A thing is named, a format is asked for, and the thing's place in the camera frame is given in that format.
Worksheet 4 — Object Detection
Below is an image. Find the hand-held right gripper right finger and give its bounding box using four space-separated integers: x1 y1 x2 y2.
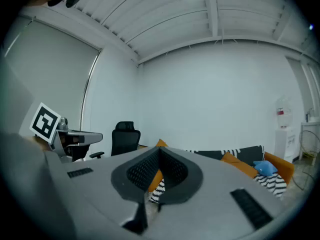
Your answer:
149 145 285 236

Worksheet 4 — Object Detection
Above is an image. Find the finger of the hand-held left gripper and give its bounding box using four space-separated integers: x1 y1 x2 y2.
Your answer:
67 130 104 146

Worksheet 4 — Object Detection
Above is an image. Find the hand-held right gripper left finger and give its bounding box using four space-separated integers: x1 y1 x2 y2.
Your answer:
44 145 161 236

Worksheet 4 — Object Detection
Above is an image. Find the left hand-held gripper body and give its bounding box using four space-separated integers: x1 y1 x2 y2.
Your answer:
29 102 91 164

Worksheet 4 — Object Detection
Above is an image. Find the orange square pillow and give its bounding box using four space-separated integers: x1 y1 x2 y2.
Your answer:
219 151 259 179
147 138 169 194

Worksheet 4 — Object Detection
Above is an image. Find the black office chair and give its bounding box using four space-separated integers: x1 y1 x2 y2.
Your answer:
89 120 142 160

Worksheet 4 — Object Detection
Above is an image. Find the grey roller blind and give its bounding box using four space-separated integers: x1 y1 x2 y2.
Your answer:
3 17 102 137

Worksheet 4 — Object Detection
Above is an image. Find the blue whale plush toy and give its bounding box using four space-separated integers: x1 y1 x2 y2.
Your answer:
252 160 279 177

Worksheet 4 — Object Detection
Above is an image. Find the black white striped throw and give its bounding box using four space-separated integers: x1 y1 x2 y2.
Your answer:
148 172 288 204

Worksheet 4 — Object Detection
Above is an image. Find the white water dispenser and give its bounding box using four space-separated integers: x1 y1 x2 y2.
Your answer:
274 126 296 164

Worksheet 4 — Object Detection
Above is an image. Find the white side table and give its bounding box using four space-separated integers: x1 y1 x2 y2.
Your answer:
298 120 320 165

